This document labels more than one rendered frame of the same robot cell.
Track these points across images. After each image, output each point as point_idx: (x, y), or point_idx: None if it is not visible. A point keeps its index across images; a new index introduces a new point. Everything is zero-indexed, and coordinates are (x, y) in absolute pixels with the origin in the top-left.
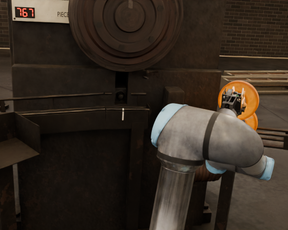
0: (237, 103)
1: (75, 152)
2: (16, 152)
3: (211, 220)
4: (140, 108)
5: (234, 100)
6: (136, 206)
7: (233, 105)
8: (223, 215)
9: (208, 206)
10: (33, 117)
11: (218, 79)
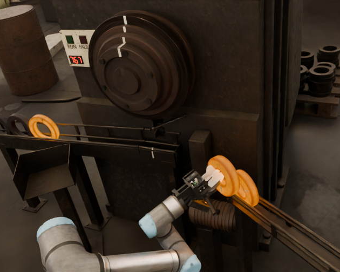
0: (193, 191)
1: (134, 169)
2: (63, 178)
3: (272, 250)
4: (167, 150)
5: (184, 190)
6: (180, 224)
7: (182, 195)
8: (242, 263)
9: (269, 237)
10: (88, 144)
11: (253, 128)
